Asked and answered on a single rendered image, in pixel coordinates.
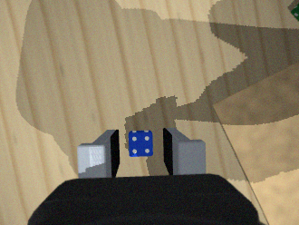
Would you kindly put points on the tan mat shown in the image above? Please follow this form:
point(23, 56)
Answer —
point(261, 123)

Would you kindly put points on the blue die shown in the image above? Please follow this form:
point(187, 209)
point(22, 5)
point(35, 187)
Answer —
point(140, 143)

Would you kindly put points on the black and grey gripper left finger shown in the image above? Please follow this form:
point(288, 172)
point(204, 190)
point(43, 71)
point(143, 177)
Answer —
point(100, 159)

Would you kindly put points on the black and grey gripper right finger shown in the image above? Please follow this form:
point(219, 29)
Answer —
point(182, 155)

